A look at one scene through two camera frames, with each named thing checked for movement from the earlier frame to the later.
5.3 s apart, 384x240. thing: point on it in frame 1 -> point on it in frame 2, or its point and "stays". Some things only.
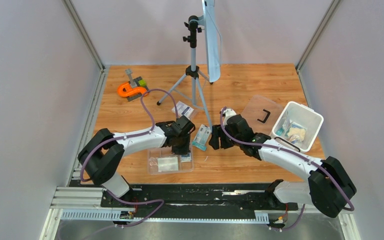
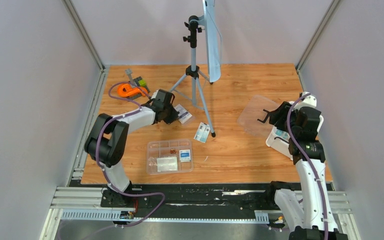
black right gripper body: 225,141 -> 279,118
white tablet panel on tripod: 212,41 stays
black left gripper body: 182,147 -> 171,114
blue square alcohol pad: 186,158 stays
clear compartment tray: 161,161 stays
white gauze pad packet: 167,164 stays
